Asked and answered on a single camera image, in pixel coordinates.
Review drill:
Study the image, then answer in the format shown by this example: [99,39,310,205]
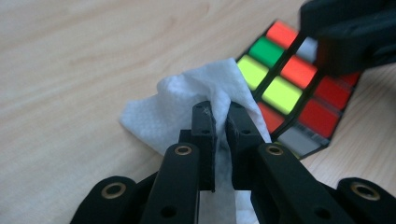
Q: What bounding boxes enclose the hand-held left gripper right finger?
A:
[225,102,266,190]

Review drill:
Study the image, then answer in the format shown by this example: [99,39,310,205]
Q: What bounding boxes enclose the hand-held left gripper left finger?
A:
[178,100,218,192]

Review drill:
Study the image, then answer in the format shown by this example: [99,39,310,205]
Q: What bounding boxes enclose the white wet wipe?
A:
[120,57,273,224]

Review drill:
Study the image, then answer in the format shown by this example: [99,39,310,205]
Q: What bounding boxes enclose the colourful puzzle cube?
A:
[235,19,362,161]

